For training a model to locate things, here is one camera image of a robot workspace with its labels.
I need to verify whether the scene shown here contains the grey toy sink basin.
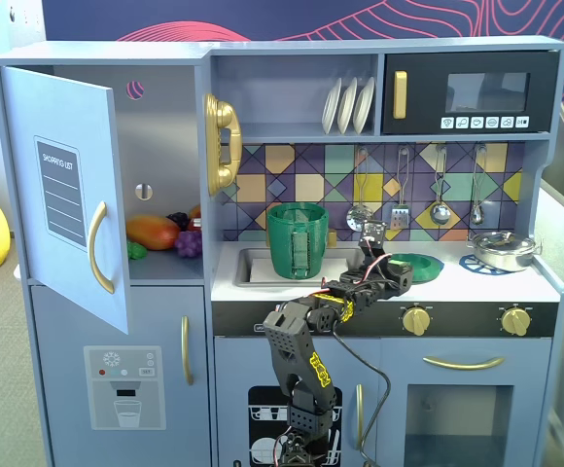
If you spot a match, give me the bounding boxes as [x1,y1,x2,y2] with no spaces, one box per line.
[233,246,364,289]

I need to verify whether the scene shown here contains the toy mango red yellow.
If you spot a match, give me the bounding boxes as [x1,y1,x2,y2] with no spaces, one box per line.
[125,214,183,252]

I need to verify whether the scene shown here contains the green ribbed recipient with handle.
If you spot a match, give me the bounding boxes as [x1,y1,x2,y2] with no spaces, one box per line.
[265,202,332,281]

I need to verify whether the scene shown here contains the gold oven door handle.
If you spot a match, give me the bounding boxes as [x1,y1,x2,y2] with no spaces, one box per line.
[422,355,506,372]

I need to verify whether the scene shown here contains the green toy vegetable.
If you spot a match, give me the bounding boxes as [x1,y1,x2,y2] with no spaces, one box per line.
[126,239,150,262]

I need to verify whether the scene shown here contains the gold dishwasher door handle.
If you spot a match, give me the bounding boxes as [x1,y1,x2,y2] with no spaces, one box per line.
[355,383,366,451]

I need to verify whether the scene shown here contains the gold freezer door handle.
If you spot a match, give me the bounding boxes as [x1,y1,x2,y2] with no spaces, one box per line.
[180,315,194,387]

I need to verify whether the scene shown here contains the green plate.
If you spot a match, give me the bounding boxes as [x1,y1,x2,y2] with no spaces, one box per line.
[386,252,445,285]

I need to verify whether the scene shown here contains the gold curved fridge door handle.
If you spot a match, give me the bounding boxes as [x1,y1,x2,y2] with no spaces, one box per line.
[88,200,117,296]

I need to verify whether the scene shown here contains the gold microwave handle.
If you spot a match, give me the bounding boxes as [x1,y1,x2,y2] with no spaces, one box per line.
[392,70,409,121]

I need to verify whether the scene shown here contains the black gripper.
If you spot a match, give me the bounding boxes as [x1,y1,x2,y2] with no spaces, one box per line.
[321,256,415,312]

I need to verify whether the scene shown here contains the stainless steel pot with lid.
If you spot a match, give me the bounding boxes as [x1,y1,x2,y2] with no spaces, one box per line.
[466,230,542,273]

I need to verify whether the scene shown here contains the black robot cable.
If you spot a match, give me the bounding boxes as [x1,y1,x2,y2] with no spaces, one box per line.
[331,318,393,467]

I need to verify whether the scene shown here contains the dark toy grapes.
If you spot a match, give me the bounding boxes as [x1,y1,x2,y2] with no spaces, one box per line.
[165,211,193,232]

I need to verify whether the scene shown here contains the gold toy telephone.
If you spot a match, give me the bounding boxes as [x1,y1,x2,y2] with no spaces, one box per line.
[203,92,243,198]

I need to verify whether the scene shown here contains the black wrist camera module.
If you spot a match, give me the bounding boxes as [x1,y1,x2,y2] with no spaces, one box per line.
[357,219,390,255]

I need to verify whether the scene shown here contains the gold stove knob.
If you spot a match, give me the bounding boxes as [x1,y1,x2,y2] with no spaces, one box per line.
[402,305,434,338]
[500,305,533,338]

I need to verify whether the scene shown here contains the blue oven door with window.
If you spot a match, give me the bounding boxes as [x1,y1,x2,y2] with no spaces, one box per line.
[380,337,554,467]

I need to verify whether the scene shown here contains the white toy plate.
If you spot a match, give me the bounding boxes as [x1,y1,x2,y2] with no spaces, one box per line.
[336,76,359,136]
[321,77,343,135]
[352,75,377,135]

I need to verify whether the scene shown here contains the open fridge door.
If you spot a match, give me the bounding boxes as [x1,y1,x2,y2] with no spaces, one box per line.
[0,65,131,336]

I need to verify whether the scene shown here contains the metal ladle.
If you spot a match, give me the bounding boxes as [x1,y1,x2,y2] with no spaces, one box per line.
[429,144,451,227]

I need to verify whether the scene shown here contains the metal slotted skimmer spoon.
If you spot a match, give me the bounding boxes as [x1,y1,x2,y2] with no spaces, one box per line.
[345,147,373,233]

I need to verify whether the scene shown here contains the blue toy play kitchen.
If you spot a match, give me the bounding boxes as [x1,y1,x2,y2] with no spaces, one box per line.
[0,34,564,467]

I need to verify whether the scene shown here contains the purple toy grapes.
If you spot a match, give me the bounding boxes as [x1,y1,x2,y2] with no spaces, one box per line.
[174,230,203,261]

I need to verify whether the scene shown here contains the metal slotted spatula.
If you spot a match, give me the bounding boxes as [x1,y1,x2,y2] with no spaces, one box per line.
[390,147,410,231]

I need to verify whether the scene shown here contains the blue round trivet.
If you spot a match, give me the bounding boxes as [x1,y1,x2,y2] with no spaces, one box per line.
[458,252,508,277]

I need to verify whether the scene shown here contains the black toy microwave door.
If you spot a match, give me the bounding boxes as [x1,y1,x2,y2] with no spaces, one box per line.
[380,50,561,136]

